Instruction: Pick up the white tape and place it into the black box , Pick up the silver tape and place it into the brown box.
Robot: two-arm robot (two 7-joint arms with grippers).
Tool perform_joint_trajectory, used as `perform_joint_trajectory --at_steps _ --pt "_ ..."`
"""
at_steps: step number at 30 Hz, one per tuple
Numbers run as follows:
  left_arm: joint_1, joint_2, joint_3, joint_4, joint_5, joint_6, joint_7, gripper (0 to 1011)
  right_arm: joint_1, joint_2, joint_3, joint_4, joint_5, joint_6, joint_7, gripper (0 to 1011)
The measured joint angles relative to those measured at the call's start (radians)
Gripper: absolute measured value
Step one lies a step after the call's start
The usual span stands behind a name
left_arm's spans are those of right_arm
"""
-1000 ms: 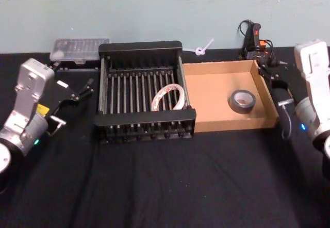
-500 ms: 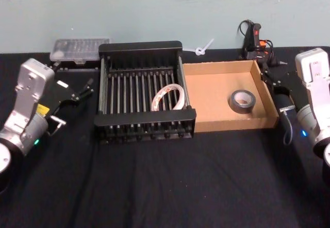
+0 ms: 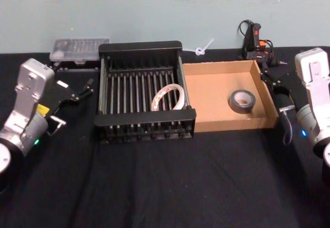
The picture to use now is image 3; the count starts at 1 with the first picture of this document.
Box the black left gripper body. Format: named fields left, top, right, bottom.
left=36, top=76, right=79, bottom=136

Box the black rack with steel bars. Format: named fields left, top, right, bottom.
left=93, top=40, right=197, bottom=145

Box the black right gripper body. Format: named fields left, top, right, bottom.
left=273, top=72, right=309, bottom=115

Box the black table cloth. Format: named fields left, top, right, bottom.
left=0, top=44, right=330, bottom=228

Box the clear plastic case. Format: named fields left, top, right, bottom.
left=48, top=37, right=111, bottom=71

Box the pale grey wall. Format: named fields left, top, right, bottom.
left=0, top=0, right=330, bottom=55

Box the white tape roll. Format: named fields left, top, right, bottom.
left=151, top=83, right=185, bottom=111

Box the shallow brown cardboard tray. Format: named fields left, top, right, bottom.
left=181, top=59, right=279, bottom=133

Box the black corded tool red switch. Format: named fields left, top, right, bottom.
left=237, top=19, right=287, bottom=68

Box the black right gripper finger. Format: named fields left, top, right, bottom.
left=259, top=62, right=272, bottom=85
left=268, top=76, right=285, bottom=90

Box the silver tape roll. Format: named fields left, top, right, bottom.
left=228, top=89, right=256, bottom=114

